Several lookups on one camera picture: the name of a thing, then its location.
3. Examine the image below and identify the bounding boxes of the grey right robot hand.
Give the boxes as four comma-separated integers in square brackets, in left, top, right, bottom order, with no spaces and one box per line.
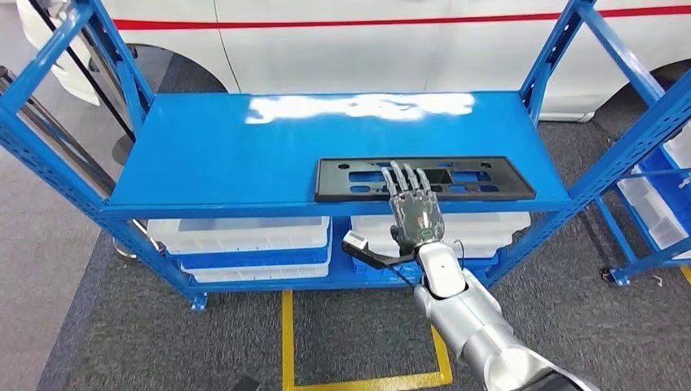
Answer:
[381,160,447,259]

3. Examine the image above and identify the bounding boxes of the black plastic plate part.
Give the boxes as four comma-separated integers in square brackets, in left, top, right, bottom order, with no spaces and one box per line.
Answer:
[314,156,537,204]

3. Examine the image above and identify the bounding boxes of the large blue metal shelf rack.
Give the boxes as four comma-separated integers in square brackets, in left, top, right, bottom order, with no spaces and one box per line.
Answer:
[0,0,691,313]

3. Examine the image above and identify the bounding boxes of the clear plastic bin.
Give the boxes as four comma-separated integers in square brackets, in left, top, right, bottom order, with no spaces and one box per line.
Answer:
[147,217,332,256]
[180,258,330,283]
[617,167,691,260]
[350,212,532,259]

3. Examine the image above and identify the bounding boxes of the white car with red stripe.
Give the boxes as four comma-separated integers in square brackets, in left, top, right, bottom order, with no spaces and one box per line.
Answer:
[15,0,691,122]

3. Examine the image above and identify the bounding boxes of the blue metal side rack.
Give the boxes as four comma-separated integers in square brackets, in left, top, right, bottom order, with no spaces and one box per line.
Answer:
[591,121,691,287]

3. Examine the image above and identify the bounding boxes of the blue plastic bin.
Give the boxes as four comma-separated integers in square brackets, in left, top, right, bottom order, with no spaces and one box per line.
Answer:
[639,145,691,222]

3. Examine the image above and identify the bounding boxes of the black stanchion pole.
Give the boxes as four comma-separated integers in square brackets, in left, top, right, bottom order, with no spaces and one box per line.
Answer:
[29,0,137,165]

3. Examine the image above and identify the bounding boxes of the chrome stanchion pole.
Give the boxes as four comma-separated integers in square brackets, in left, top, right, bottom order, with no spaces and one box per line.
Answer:
[0,65,165,260]

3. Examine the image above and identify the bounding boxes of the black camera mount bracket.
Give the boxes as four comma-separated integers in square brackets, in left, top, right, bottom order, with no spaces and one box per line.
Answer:
[341,243,420,271]

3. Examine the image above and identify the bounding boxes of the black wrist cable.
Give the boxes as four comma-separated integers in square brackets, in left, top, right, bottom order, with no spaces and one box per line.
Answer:
[385,261,416,290]

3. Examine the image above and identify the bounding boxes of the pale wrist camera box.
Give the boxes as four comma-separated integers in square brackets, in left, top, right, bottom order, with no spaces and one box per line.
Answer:
[343,231,370,253]

